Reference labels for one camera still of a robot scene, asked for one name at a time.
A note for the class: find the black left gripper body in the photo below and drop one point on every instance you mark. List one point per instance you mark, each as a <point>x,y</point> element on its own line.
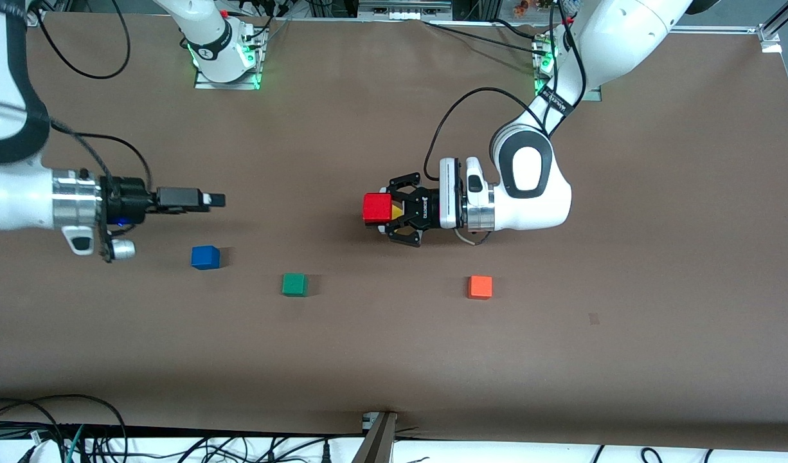
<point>426,208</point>

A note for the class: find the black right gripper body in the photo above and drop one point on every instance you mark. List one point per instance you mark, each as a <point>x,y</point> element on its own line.
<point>128,197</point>

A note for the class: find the red wooden block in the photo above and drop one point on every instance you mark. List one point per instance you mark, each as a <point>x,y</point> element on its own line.
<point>376,209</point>

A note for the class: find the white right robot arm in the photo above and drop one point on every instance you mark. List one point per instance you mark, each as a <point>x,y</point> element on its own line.
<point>15,199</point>

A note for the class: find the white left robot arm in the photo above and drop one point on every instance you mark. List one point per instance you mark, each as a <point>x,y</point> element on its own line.
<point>542,199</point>

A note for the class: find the yellow wooden block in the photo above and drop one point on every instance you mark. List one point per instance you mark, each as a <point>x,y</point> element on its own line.
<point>397,212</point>

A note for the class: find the blue wooden block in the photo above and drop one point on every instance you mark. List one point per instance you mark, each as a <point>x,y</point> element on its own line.
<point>205,258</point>

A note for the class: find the orange wooden block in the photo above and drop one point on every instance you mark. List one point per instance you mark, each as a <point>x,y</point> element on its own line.
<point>480,287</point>

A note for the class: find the green wooden block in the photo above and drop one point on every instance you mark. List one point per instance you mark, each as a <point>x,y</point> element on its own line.
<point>294,285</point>

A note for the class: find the white power strip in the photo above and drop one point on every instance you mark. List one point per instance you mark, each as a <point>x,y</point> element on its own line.
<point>403,11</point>

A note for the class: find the orange background object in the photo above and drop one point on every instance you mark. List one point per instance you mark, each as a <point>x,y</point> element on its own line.
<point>524,6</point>

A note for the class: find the black plug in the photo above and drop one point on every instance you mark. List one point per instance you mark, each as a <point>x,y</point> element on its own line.
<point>327,452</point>

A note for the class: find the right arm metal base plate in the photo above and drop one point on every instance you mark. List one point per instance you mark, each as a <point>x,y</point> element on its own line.
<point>227,85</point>

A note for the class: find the aluminium corner bracket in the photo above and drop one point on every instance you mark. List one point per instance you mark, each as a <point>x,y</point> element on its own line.
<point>770,38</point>
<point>34,18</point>

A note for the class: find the grey metal post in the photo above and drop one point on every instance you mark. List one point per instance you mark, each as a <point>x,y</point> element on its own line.
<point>378,444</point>

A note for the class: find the aluminium frame rail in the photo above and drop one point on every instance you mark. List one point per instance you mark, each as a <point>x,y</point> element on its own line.
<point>722,29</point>

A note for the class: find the aluminium frame profile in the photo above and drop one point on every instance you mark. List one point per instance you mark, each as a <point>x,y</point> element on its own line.
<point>783,19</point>

